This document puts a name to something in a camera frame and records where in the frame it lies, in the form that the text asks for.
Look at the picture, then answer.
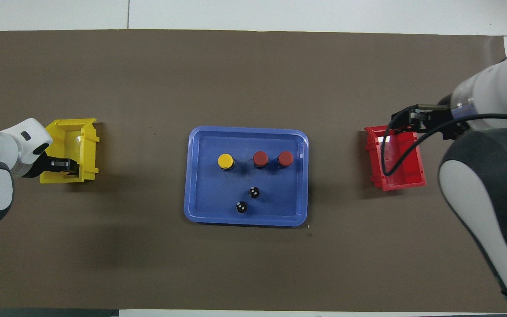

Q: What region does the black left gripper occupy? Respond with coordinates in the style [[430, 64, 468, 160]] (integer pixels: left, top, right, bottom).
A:
[[25, 154, 73, 178]]

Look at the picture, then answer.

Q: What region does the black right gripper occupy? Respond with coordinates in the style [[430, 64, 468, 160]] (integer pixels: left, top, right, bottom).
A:
[[391, 104, 470, 140]]

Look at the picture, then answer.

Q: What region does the blue plastic tray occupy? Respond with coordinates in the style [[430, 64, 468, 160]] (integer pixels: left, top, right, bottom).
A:
[[184, 126, 309, 228]]

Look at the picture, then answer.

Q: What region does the yellow plastic bin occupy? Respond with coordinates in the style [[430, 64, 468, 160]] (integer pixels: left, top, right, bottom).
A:
[[40, 118, 100, 184]]

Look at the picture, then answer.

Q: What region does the red plastic bin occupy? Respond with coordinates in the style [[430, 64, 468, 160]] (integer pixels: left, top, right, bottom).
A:
[[364, 125, 426, 192]]

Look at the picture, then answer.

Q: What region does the brown table mat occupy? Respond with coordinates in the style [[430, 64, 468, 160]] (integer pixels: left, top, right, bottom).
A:
[[0, 29, 507, 312]]

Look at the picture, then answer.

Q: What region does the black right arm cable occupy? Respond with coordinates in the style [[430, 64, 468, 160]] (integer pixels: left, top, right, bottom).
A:
[[380, 114, 507, 177]]

